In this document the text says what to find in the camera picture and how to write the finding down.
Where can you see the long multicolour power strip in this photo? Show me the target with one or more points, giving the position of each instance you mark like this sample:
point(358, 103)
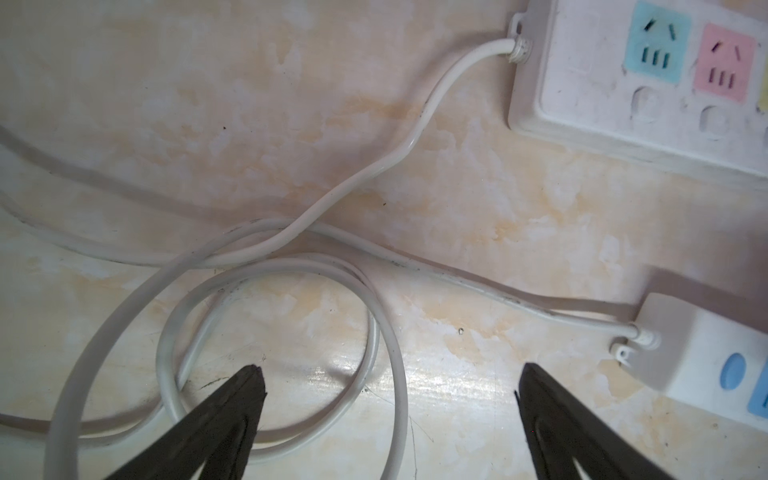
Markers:
point(678, 85)

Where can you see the small blue-socket power strip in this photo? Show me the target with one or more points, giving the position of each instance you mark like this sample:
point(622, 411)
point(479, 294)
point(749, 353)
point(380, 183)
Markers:
point(700, 358)

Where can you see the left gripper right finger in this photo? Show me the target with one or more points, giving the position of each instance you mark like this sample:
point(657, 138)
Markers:
point(566, 439)

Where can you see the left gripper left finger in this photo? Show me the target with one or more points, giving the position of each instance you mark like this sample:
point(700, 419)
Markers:
point(213, 441)

